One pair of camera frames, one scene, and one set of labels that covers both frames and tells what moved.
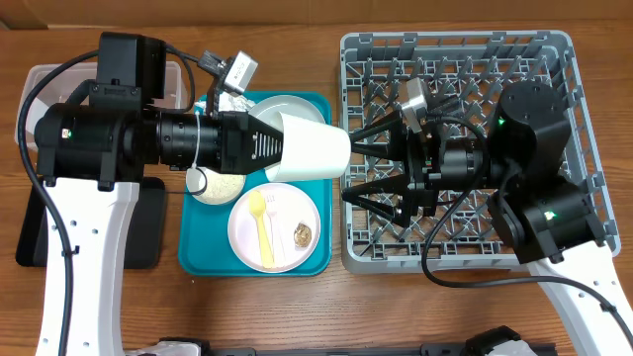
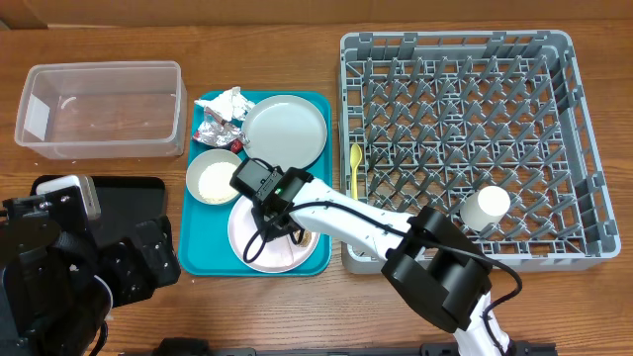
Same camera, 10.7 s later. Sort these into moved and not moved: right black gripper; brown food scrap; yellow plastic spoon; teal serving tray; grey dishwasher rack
Moved: teal serving tray; right black gripper; yellow plastic spoon
Not moved: brown food scrap; grey dishwasher rack
